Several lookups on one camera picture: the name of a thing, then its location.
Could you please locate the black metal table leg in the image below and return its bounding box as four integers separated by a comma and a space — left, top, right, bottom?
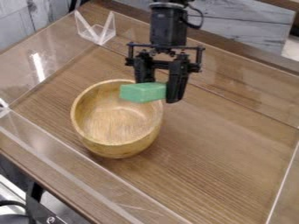
25, 182, 61, 224

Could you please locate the clear acrylic tray wall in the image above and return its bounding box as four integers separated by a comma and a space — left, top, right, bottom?
0, 107, 191, 224

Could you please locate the black cable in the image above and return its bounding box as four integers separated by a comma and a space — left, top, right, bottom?
0, 199, 39, 224

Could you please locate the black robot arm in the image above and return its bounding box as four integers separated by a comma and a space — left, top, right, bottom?
120, 0, 204, 103

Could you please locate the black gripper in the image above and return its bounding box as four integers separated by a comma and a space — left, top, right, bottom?
125, 2, 203, 103

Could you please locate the clear acrylic corner bracket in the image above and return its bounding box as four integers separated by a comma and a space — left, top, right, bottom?
75, 10, 116, 46

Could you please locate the green rectangular block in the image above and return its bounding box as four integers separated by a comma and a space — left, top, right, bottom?
119, 82, 165, 103

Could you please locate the brown wooden bowl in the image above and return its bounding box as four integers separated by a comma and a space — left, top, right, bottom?
69, 79, 164, 158

